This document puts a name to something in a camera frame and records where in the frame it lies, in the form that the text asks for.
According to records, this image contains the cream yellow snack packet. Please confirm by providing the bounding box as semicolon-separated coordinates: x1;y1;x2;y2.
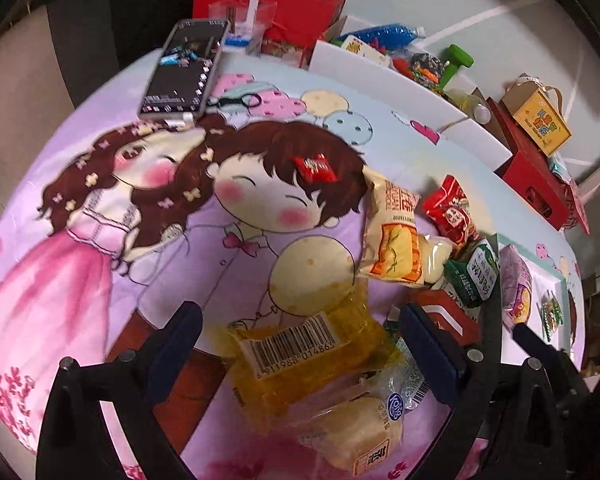
357;166;426;288

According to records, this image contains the teal packet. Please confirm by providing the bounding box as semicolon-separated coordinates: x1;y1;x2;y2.
547;152;571;181

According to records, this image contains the black ring clip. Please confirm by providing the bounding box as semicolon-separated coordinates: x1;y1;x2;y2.
207;92;262;109

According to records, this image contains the red snack packet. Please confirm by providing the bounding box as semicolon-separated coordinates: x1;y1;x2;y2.
422;175;481;246

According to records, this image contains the flat red gift box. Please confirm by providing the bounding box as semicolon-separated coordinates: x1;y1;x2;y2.
192;0;347;51

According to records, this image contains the red patterned bag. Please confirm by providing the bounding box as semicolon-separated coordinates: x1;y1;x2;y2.
560;175;591;235

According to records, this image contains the clear plastic bottle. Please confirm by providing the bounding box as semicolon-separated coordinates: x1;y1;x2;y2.
445;87;492;125

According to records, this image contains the red white snack box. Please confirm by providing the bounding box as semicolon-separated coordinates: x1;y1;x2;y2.
405;289;481;348

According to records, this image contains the small green printed packet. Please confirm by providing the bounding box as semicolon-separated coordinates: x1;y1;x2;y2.
540;292;565;343

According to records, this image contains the purple snack packet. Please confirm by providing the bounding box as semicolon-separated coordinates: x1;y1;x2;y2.
500;246;533;331

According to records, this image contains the pale bun packet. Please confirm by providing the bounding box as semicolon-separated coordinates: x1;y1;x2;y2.
417;234;455;288

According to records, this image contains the small red candy packet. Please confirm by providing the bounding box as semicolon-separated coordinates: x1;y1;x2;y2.
292;154;338;183

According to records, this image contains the white storage box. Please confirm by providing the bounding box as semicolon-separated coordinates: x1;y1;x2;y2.
307;40;513;173

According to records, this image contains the black cabinet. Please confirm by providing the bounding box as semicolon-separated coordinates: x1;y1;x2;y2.
47;0;221;81

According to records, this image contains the green white snack packet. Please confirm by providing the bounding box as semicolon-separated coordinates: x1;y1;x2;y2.
442;239;501;308

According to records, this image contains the clear plastic box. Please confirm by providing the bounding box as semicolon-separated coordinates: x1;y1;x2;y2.
209;0;278;56

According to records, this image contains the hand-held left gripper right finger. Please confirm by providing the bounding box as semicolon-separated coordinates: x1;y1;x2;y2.
399;302;566;480

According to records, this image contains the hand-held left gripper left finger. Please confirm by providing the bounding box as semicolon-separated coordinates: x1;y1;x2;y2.
36;301;203;480

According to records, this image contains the large red gift box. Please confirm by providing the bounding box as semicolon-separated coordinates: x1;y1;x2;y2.
486;97;571;231

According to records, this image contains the smartphone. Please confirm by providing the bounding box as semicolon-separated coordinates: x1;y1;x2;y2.
138;18;231;122

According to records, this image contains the cartoon printed blanket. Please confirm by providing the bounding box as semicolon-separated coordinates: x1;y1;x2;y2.
0;52;588;480

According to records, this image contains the clear bread packet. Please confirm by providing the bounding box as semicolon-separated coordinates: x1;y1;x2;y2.
285;360;431;478

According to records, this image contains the yellow gift box with handle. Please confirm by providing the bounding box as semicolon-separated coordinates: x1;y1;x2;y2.
500;74;573;157

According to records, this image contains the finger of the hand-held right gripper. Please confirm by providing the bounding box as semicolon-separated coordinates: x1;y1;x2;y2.
472;304;502;362
512;325;587;402

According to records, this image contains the blue white box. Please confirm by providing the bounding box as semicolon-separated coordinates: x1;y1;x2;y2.
222;32;253;51

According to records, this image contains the green dumbbell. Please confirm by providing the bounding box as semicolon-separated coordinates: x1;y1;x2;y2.
437;45;475;92

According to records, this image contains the blue gel pouch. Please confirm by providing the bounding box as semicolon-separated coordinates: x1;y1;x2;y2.
350;22;427;53

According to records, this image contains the clear yellow snack packet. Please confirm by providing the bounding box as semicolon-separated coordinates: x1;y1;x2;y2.
227;280;406;431

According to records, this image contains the white tray with teal rim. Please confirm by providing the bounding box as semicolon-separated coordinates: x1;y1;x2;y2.
495;232;571;356

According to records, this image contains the dark colourful snack bag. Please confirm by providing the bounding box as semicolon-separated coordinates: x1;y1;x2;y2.
409;52;448;92

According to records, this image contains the yellow white card box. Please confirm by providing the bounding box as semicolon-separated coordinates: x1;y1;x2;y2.
340;35;392;67

